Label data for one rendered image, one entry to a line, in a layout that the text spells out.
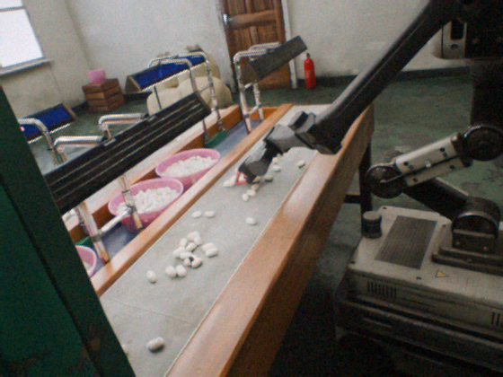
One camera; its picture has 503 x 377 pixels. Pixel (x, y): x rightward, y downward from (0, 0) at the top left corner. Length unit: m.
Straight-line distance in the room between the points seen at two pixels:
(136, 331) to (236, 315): 0.23
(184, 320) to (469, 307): 0.84
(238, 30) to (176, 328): 5.36
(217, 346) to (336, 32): 5.10
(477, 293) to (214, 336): 0.80
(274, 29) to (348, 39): 1.01
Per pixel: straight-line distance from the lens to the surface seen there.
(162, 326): 0.91
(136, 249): 1.13
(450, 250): 1.38
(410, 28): 0.77
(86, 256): 1.24
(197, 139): 1.92
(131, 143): 0.92
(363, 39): 5.56
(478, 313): 1.35
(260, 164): 1.19
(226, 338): 0.80
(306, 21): 5.68
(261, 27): 5.83
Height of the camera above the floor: 1.34
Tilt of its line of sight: 28 degrees down
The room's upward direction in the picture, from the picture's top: 11 degrees counter-clockwise
